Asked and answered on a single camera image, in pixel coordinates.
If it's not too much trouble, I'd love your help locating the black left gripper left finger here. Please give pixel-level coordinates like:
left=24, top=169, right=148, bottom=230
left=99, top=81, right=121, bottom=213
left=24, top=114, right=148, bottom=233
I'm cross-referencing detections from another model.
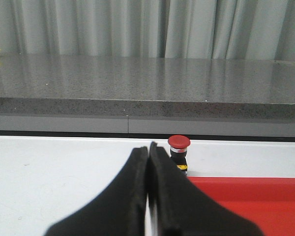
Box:
left=45, top=147, right=148, bottom=236

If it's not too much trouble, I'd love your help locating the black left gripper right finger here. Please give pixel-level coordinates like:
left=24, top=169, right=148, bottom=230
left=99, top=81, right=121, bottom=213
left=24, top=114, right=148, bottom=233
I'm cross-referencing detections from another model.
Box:
left=147, top=142, right=263, bottom=236

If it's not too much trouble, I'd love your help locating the red mushroom push button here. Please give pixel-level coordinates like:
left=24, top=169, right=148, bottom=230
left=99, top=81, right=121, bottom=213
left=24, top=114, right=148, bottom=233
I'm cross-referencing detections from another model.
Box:
left=168, top=135, right=191, bottom=175

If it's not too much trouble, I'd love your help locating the red plastic tray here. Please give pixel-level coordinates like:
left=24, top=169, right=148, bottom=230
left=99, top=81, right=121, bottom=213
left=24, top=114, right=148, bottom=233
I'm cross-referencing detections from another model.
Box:
left=190, top=177, right=295, bottom=236

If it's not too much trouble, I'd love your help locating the grey granite counter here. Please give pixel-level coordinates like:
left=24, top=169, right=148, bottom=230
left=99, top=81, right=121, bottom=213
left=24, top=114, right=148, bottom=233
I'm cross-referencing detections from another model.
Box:
left=0, top=54, right=295, bottom=138

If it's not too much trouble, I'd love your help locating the grey pleated curtain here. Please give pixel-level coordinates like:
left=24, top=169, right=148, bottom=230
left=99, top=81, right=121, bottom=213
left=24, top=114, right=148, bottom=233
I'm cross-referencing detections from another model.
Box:
left=0, top=0, right=295, bottom=61

